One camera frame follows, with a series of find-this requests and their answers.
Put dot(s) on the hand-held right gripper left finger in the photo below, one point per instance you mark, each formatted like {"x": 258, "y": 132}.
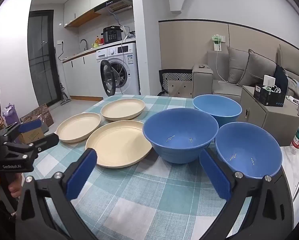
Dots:
{"x": 82, "y": 172}

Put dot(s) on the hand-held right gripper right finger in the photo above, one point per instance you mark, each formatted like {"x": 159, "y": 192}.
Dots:
{"x": 214, "y": 175}

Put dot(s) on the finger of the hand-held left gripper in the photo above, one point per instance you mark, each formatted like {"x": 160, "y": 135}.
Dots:
{"x": 29, "y": 127}
{"x": 44, "y": 142}

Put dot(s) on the cream round plate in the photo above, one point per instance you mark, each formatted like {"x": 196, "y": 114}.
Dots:
{"x": 77, "y": 127}
{"x": 119, "y": 145}
{"x": 122, "y": 108}

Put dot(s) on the light blue bowl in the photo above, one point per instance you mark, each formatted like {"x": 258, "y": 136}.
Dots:
{"x": 214, "y": 105}

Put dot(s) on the person's left hand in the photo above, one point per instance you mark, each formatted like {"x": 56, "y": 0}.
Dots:
{"x": 15, "y": 190}

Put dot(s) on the cardboard box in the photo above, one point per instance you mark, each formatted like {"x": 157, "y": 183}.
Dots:
{"x": 30, "y": 136}

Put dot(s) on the brown patterned board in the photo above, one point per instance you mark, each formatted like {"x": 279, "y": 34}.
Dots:
{"x": 43, "y": 112}

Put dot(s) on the purple bag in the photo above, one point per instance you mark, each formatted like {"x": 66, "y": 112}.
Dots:
{"x": 10, "y": 115}

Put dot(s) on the grey stick vacuum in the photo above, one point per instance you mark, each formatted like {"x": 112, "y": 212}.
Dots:
{"x": 64, "y": 99}

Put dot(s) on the teal checked tablecloth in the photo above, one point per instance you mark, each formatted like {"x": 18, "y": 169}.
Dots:
{"x": 139, "y": 192}

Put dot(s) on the white base cabinets with counter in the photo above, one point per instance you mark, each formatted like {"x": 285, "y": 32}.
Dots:
{"x": 79, "y": 75}

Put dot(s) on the grey side cabinet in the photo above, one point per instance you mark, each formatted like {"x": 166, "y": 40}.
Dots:
{"x": 264, "y": 122}

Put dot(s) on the black glass door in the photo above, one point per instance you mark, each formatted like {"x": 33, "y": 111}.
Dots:
{"x": 42, "y": 55}

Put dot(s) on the grey sofa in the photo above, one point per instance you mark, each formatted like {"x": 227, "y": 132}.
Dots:
{"x": 222, "y": 88}

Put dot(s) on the black box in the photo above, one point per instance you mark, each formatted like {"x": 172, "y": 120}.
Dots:
{"x": 267, "y": 98}

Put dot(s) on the curved metal faucet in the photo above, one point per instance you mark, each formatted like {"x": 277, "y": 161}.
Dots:
{"x": 85, "y": 42}

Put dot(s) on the white washing machine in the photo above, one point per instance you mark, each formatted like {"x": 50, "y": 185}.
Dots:
{"x": 130, "y": 80}

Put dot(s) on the white cube box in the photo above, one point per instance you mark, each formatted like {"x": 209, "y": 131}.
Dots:
{"x": 269, "y": 80}

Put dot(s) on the grey sofa cushion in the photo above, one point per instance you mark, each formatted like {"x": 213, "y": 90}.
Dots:
{"x": 237, "y": 65}
{"x": 257, "y": 70}

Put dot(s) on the dark blue garment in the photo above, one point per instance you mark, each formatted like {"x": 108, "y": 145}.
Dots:
{"x": 280, "y": 77}

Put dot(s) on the black electric pressure cooker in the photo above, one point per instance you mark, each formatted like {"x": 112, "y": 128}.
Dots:
{"x": 112, "y": 35}

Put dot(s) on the beige upholstered headboard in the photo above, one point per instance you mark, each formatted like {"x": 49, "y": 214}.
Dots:
{"x": 297, "y": 62}

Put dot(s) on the black range hood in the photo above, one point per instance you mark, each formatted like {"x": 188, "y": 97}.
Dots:
{"x": 117, "y": 5}

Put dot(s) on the wall socket with green charger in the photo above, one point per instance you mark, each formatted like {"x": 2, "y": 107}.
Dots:
{"x": 218, "y": 40}

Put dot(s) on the white wall cabinets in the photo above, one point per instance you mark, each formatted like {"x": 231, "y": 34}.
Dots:
{"x": 82, "y": 2}

